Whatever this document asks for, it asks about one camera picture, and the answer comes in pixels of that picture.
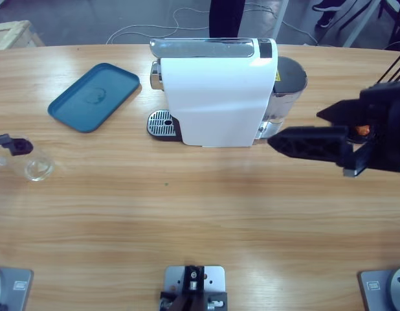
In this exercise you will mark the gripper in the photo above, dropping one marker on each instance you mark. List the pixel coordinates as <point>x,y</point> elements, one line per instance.
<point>384,129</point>

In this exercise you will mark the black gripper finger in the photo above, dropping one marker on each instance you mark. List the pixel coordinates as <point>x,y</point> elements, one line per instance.
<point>22,147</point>

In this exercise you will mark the clear drinking glass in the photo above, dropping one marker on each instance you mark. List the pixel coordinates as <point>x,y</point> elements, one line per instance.
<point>38,166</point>

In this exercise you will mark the silver coffee machine lever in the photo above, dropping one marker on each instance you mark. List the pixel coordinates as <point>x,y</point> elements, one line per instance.
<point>200,48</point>

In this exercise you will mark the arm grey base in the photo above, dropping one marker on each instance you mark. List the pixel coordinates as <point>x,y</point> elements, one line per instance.
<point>18,285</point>
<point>374,285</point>

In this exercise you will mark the orange coffee capsule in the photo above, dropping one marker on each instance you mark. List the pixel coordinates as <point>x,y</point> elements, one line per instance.
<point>362,130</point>

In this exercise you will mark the white capsule coffee machine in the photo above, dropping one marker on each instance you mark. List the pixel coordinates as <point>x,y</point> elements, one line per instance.
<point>216,103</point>

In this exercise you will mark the water tank with black lid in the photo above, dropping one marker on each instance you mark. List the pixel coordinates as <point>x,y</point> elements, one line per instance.
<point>289,77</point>

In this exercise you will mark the blue rectangular serving tray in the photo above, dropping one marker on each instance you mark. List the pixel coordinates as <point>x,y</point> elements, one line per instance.
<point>93,97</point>

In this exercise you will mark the person with dark sneakers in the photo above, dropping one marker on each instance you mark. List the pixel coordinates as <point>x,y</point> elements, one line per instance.
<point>326,13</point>

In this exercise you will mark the wooden crate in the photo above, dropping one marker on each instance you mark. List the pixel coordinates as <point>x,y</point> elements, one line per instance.
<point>12,32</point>

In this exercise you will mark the person in black trousers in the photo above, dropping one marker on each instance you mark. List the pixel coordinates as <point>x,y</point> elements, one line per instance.
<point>226,16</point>

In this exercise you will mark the white metal frame leg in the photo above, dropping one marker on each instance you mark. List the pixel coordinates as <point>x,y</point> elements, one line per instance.
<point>362,22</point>

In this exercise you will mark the white metal post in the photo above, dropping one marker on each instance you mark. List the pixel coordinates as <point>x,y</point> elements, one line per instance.
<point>279,16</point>

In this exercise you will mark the black chair frame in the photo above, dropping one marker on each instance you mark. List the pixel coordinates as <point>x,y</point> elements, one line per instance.
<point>394,19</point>

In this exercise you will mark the centre metal mount plate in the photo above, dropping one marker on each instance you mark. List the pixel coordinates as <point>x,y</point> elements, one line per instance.
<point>174,278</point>

